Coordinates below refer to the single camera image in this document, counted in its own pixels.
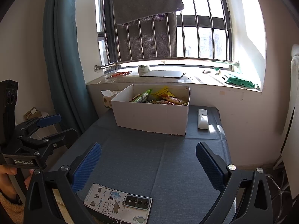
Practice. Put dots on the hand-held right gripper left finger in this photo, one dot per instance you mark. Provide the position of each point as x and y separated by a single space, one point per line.
87 165

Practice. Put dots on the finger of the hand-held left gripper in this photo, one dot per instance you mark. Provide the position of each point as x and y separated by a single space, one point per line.
63 136
50 120

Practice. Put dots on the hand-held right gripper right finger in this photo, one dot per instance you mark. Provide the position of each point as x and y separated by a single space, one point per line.
209 165

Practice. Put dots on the orange cracker packet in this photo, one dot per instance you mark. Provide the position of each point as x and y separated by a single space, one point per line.
175 100

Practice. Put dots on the white cardboard box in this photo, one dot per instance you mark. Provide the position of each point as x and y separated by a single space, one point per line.
149 119

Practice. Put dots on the yellow snack packet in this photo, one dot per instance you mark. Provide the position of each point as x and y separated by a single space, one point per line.
162 92

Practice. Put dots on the long green snack packet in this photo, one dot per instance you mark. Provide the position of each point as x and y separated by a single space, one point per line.
142 96

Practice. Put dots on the person's left forearm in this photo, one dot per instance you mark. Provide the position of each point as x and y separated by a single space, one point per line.
9 211

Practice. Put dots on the person's left hand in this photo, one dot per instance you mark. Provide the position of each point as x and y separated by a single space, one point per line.
7 182

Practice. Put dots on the small brown cardboard box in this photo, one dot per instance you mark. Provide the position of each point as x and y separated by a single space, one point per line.
32 114

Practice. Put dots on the phone with cartoon case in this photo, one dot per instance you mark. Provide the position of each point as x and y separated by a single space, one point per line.
109 203

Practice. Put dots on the white remote control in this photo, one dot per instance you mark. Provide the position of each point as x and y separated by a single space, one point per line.
202 121

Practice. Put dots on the tissue pack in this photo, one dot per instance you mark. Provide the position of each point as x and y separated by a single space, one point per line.
107 101

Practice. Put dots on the teal curtain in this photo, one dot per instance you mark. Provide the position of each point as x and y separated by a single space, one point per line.
63 51

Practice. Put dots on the orange ridged tool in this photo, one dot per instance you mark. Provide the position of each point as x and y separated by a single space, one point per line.
119 74

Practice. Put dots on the green plastic bag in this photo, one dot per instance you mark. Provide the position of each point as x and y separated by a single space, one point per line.
238 81

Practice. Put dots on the small metal clip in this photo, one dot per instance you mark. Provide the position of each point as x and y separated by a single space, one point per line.
206 71

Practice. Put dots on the grey flat board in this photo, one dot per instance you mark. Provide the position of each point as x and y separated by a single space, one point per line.
163 74

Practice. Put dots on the tape roll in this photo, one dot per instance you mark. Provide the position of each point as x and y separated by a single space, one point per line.
143 70

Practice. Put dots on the white chair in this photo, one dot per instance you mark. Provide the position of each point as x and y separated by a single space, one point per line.
294 98

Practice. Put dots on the grey hanging towel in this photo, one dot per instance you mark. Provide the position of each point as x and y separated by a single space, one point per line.
144 4

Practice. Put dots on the steel window guard rail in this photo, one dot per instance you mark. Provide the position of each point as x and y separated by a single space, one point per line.
186 60

